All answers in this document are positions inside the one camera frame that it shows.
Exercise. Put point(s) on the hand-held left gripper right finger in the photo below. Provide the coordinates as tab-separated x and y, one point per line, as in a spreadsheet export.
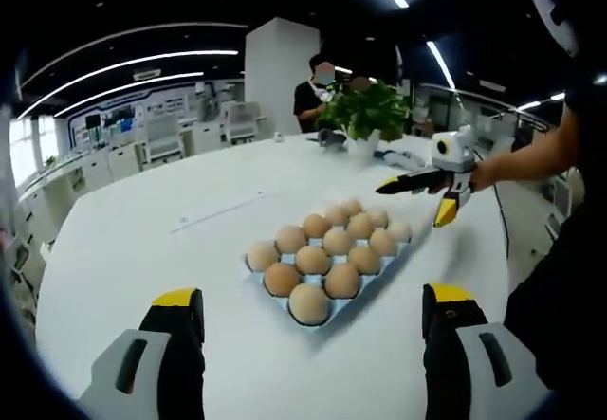
460	368

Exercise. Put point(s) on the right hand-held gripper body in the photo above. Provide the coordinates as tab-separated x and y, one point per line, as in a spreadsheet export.
455	154

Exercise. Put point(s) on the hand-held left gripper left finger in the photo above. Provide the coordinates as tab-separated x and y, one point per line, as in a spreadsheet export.
171	368

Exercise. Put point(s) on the blue egg tray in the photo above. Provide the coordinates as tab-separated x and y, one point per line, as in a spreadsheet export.
343	308

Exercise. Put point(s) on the group of brown eggs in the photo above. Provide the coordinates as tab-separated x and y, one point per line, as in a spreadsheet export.
313	260

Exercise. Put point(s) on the person's right hand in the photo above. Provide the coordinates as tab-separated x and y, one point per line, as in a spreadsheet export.
483	176

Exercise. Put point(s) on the white and blue plush toy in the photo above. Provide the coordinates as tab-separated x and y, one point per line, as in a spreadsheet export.
396	157

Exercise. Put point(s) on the green plant in white pot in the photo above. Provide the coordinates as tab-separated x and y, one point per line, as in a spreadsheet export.
365	107

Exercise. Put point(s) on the grey plush toy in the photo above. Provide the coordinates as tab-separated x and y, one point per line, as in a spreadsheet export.
332	138

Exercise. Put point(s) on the white table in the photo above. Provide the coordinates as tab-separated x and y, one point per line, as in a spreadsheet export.
142	259

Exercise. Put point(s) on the small white round gadget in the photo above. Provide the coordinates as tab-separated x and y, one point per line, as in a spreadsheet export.
279	136

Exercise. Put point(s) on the worn grey chest device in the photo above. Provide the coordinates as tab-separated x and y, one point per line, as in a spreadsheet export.
557	17

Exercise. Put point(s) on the white office chair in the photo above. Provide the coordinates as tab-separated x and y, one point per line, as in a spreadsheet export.
162	138
244	121

